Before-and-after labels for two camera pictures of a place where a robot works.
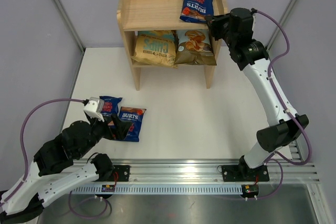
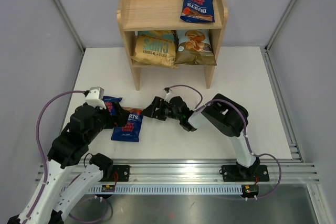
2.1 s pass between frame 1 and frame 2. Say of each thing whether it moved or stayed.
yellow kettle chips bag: stayed
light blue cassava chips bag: stayed
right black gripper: moved
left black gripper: moved
